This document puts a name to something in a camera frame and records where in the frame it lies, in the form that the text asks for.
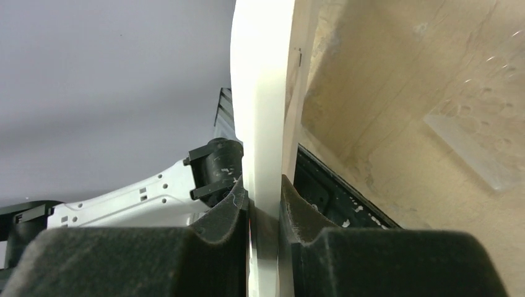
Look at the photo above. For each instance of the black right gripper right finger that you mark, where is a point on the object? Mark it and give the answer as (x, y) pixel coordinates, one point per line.
(319, 258)

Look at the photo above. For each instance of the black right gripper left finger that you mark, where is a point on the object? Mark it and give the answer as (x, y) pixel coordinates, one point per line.
(206, 258)

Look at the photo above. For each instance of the white plastic bin lid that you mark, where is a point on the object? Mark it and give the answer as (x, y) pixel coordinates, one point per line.
(259, 50)

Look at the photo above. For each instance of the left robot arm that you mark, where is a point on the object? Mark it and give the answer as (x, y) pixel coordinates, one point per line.
(178, 196)

